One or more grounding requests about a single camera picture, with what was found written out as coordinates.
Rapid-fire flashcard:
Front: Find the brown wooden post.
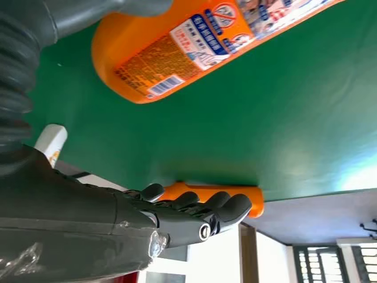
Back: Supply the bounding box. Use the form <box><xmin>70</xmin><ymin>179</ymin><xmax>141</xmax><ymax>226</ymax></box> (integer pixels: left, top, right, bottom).
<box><xmin>239</xmin><ymin>223</ymin><xmax>259</xmax><ymax>283</ymax></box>

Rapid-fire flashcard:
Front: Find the white bottle with yellow cap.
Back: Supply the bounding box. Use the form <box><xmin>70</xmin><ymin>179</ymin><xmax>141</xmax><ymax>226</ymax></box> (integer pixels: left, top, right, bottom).
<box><xmin>34</xmin><ymin>124</ymin><xmax>69</xmax><ymax>169</ymax></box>

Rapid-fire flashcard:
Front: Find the black ceiling fixture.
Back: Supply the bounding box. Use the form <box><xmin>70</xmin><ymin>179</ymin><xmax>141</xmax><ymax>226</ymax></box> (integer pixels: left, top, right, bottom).
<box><xmin>359</xmin><ymin>218</ymin><xmax>377</xmax><ymax>236</ymax></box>

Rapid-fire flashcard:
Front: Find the barred window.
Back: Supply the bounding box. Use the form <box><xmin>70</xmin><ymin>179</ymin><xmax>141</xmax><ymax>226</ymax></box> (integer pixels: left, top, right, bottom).
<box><xmin>293</xmin><ymin>245</ymin><xmax>351</xmax><ymax>283</ymax></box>
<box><xmin>351</xmin><ymin>245</ymin><xmax>377</xmax><ymax>283</ymax></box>

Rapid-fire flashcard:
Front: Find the green table mat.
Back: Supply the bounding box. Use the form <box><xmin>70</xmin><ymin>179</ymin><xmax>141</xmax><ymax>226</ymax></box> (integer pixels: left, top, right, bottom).
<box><xmin>23</xmin><ymin>0</ymin><xmax>377</xmax><ymax>202</ymax></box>

